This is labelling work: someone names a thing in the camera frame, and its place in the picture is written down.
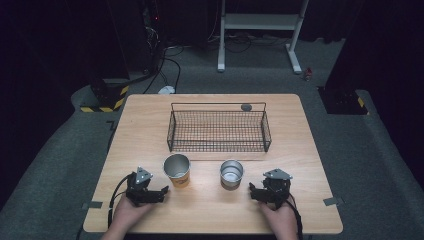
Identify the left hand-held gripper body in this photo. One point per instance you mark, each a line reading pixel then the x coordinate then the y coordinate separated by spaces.
pixel 140 191

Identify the white power adapter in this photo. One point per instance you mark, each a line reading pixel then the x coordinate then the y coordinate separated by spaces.
pixel 166 89

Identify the grey tape strip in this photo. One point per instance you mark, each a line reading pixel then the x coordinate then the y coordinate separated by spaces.
pixel 332 201
pixel 92 205

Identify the short silver metal cup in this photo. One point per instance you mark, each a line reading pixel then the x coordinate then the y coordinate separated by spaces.
pixel 231 175

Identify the person's right hand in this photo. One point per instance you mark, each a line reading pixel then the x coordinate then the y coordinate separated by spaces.
pixel 280 218

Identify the grey round basket tag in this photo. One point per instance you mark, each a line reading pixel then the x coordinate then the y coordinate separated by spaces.
pixel 246 107

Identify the orange-base metal cup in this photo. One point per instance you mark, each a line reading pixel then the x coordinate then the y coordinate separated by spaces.
pixel 178 171

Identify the dark equipment rack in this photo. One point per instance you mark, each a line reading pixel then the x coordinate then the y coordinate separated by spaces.
pixel 150 33

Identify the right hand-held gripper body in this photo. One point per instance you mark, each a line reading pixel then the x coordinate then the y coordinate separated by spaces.
pixel 275 190

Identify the black yellow striped base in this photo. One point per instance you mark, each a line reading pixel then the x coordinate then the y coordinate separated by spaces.
pixel 343 101
pixel 106 96

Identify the small red object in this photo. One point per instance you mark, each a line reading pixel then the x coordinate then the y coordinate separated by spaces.
pixel 308 74

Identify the person's left hand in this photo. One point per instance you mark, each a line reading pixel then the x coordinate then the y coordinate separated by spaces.
pixel 128 213

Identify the white metal stand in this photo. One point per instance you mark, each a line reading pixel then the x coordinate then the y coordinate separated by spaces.
pixel 260 21

